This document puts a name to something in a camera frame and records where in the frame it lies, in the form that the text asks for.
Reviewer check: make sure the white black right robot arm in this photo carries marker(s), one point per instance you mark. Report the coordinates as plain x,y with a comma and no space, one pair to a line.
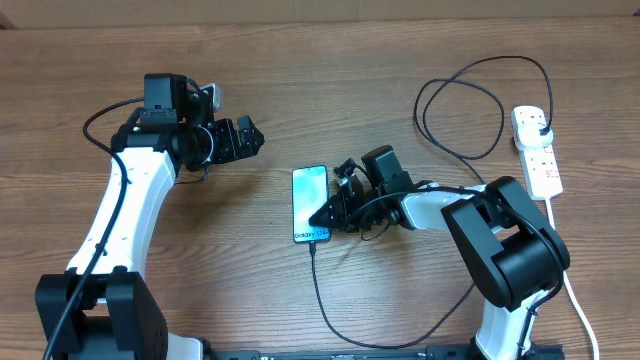
514,256

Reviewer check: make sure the white power strip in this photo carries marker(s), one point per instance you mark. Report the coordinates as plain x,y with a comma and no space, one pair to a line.
539,166

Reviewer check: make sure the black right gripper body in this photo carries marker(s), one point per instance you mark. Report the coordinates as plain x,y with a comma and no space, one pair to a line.
362,213

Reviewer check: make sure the white charger plug adapter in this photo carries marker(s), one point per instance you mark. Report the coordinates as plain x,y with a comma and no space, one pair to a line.
531,136

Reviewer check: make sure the blue Galaxy smartphone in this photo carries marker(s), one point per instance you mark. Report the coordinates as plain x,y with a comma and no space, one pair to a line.
309,194

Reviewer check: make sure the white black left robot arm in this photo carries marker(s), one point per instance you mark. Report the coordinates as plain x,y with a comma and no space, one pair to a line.
100,307

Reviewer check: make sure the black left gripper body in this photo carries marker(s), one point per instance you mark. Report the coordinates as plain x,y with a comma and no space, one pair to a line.
224,146

